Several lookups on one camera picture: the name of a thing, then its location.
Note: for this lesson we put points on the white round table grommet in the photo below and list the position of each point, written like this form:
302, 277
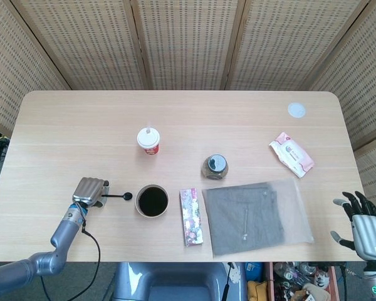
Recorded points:
297, 110

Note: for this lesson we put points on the paper cup of black coffee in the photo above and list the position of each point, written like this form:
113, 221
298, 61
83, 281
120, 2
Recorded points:
152, 202

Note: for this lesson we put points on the floral patterned long box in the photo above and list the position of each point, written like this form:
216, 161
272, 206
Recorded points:
191, 219

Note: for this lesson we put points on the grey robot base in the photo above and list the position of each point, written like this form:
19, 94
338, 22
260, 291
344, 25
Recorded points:
181, 282

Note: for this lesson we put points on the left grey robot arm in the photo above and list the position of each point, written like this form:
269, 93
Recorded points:
61, 238

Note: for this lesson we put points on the black plastic spoon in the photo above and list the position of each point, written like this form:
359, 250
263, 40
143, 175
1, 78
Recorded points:
127, 196

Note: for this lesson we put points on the pink wet wipes pack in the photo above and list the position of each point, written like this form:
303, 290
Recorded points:
293, 153

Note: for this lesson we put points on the white drinking straw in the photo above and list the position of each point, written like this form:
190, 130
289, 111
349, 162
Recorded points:
148, 128

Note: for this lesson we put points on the woven folding screen panel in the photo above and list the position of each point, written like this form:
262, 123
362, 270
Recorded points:
188, 40
363, 78
374, 169
285, 40
87, 40
15, 69

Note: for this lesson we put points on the blue container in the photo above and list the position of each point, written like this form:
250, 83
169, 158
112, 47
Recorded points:
253, 269

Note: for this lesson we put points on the glass jar with lid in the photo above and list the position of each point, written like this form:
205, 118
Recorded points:
215, 167

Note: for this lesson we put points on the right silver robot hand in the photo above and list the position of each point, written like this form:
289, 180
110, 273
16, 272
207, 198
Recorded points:
371, 235

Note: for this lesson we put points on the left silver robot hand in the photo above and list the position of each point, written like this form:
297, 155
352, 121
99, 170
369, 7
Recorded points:
87, 189

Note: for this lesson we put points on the yellow cloth bag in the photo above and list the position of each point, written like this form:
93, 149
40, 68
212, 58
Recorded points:
257, 290

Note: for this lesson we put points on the grey garment in clear bag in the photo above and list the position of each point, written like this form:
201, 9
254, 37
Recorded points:
241, 219

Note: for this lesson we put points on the red crate of clutter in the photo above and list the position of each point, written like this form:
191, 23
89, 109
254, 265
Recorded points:
294, 279

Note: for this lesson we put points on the white perforated bracket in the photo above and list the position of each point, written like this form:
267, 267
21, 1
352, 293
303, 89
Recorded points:
235, 274

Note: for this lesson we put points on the red cup with white lid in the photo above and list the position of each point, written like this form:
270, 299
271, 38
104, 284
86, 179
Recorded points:
148, 139

